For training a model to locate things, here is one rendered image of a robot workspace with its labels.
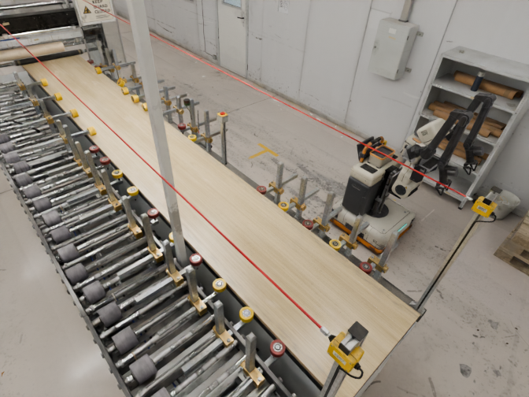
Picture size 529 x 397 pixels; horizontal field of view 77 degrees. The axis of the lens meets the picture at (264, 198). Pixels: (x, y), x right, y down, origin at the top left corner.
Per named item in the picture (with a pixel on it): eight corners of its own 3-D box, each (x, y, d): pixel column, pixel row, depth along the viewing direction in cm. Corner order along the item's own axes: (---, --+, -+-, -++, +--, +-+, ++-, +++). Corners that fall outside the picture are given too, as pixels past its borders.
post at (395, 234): (375, 276, 236) (395, 228, 204) (379, 279, 234) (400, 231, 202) (371, 278, 234) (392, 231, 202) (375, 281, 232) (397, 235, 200)
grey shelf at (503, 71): (411, 161, 467) (459, 45, 365) (475, 194, 419) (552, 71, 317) (393, 174, 444) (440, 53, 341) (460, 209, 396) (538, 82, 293)
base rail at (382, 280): (103, 73, 493) (101, 66, 486) (423, 315, 220) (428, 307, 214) (98, 74, 489) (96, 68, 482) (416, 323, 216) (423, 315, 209)
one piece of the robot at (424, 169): (405, 177, 290) (412, 156, 276) (420, 165, 305) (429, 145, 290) (421, 186, 282) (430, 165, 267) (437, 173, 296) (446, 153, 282)
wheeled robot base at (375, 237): (326, 220, 366) (330, 204, 350) (360, 197, 400) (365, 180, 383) (379, 258, 330) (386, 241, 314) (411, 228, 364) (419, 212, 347)
